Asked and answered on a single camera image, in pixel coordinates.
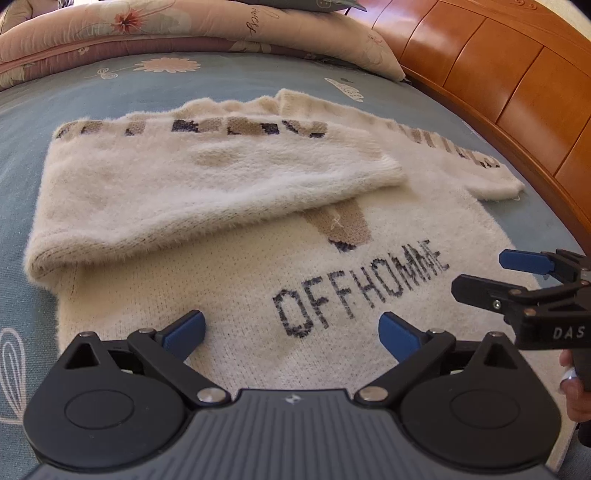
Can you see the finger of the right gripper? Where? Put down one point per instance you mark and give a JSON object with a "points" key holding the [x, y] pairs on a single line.
{"points": [[529, 262], [486, 294]]}

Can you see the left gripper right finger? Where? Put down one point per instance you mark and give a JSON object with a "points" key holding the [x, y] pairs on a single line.
{"points": [[420, 355]]}

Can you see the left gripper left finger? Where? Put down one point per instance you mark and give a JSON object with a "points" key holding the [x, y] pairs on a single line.
{"points": [[162, 355]]}

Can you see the cream knit sweater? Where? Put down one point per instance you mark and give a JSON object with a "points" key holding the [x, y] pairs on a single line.
{"points": [[116, 190]]}

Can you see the person's right hand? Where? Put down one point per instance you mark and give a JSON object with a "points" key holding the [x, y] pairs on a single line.
{"points": [[577, 399]]}

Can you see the blue floral bed sheet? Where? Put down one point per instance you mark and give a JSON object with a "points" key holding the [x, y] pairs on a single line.
{"points": [[115, 87]]}

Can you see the orange wooden headboard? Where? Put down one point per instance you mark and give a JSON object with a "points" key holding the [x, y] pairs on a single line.
{"points": [[516, 65]]}

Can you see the cream floral pillow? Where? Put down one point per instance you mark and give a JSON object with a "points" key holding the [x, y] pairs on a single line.
{"points": [[319, 34]]}

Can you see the grey-green pillow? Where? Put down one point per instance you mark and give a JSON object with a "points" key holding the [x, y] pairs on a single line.
{"points": [[310, 5]]}

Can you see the pink floral quilt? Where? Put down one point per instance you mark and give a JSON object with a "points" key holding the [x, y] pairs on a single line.
{"points": [[76, 30]]}

